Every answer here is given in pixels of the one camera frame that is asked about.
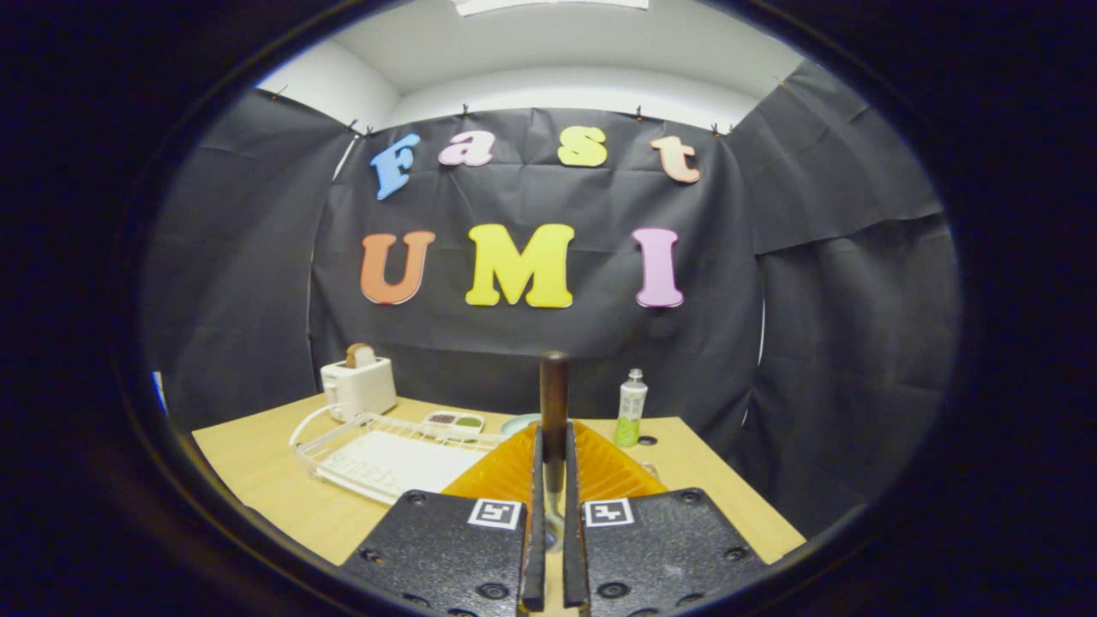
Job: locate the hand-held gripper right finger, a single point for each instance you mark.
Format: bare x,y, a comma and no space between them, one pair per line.
668,548

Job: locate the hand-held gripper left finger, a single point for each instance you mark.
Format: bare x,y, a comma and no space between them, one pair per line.
437,548

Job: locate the pale blue plate with meat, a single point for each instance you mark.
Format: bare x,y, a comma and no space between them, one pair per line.
518,424

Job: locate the white drain tray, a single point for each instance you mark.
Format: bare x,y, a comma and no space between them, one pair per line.
403,463

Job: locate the white divided seed tray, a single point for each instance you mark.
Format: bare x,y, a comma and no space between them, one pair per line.
454,422

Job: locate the green and white bottle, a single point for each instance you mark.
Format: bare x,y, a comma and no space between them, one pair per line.
631,407

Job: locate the white toaster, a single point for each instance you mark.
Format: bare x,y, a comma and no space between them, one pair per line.
360,390

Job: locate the brown bread slice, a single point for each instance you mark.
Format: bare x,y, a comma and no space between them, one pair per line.
360,355

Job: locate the black backdrop cloth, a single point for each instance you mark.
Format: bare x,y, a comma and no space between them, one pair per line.
557,330

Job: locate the ceiling light panel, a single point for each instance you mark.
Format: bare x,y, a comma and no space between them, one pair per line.
548,5

